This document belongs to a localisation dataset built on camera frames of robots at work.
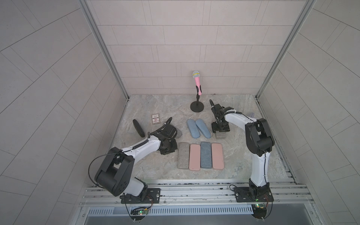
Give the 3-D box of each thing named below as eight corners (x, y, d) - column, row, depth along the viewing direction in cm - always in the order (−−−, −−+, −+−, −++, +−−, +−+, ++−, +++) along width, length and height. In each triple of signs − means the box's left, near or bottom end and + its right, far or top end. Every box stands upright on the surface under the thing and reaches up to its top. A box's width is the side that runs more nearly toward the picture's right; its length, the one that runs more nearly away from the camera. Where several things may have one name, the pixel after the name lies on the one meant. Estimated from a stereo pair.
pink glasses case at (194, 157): (189, 170, 81) (189, 169, 79) (188, 146, 91) (189, 144, 88) (201, 170, 81) (201, 169, 79) (199, 146, 91) (200, 144, 88)
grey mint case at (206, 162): (200, 168, 81) (201, 167, 79) (199, 143, 91) (199, 141, 89) (213, 168, 81) (214, 167, 79) (210, 143, 91) (211, 141, 89)
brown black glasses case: (141, 138, 93) (140, 135, 90) (132, 123, 101) (131, 120, 98) (146, 135, 95) (144, 133, 92) (137, 121, 102) (135, 118, 99)
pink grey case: (211, 169, 82) (212, 168, 79) (211, 143, 92) (212, 141, 90) (223, 170, 81) (224, 169, 79) (221, 144, 92) (222, 143, 89)
